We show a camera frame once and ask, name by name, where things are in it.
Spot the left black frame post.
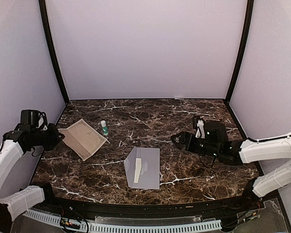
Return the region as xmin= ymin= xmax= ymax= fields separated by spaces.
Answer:
xmin=38 ymin=0 xmax=70 ymax=105

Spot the white slotted cable duct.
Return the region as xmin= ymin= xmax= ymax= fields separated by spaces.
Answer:
xmin=23 ymin=209 xmax=222 ymax=233

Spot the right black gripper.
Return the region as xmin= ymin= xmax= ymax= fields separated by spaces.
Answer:
xmin=171 ymin=131 xmax=221 ymax=158

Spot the right black frame post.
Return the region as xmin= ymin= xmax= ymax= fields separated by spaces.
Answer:
xmin=225 ymin=0 xmax=254 ymax=105

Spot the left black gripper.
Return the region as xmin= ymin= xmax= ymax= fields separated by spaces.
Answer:
xmin=31 ymin=123 xmax=65 ymax=151

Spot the black frame post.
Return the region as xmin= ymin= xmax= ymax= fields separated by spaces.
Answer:
xmin=225 ymin=0 xmax=254 ymax=105
xmin=38 ymin=0 xmax=70 ymax=105

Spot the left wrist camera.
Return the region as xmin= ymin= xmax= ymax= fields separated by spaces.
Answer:
xmin=20 ymin=110 xmax=42 ymax=127

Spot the black front rail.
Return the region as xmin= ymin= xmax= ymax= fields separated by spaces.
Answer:
xmin=35 ymin=196 xmax=256 ymax=219

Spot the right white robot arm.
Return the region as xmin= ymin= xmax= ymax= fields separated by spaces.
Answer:
xmin=171 ymin=117 xmax=291 ymax=211

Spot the beige decorated letter sheet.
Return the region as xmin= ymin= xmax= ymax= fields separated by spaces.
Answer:
xmin=58 ymin=119 xmax=107 ymax=161

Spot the green glue stick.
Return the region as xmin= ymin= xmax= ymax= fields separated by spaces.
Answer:
xmin=100 ymin=120 xmax=109 ymax=136

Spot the grey envelope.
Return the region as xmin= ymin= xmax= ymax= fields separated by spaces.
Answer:
xmin=124 ymin=147 xmax=160 ymax=190

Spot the white letter paper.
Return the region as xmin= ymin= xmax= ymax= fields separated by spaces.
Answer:
xmin=134 ymin=158 xmax=142 ymax=183

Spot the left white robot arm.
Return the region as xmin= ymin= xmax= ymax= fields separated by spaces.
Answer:
xmin=0 ymin=110 xmax=65 ymax=233

